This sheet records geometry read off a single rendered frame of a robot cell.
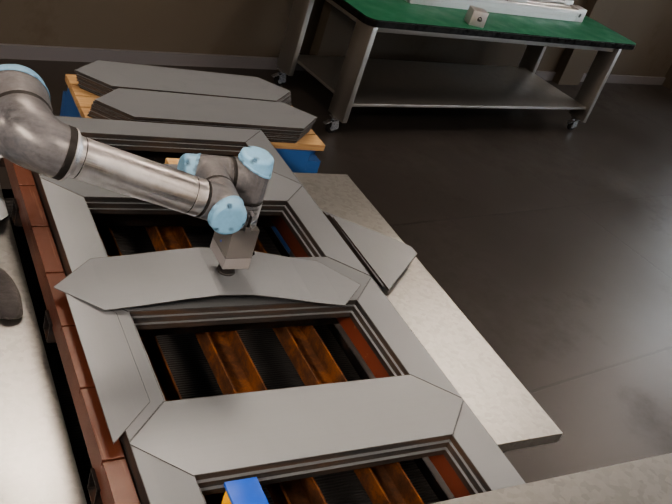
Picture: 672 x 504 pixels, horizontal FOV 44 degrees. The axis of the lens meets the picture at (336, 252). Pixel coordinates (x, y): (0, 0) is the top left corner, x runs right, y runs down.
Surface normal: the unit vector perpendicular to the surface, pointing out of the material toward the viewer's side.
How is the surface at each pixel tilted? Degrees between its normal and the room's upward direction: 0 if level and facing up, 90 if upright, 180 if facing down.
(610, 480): 0
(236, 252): 90
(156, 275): 10
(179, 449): 0
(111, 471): 0
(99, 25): 90
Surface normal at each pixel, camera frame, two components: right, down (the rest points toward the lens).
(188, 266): 0.17, -0.80
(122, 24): 0.55, 0.58
